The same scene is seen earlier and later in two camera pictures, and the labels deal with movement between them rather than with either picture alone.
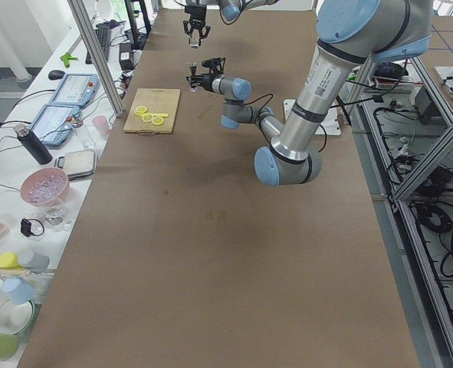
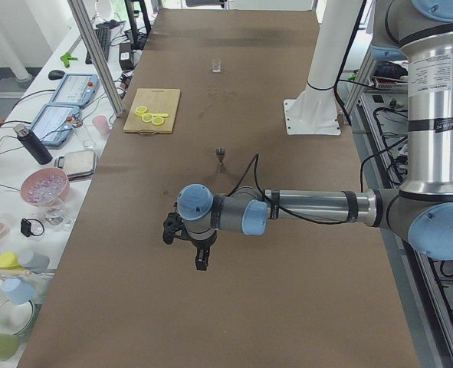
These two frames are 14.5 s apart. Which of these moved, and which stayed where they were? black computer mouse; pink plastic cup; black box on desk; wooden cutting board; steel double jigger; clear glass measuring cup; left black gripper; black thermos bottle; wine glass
Moved: clear glass measuring cup; left black gripper; steel double jigger
Stayed: wine glass; wooden cutting board; black box on desk; pink plastic cup; black thermos bottle; black computer mouse
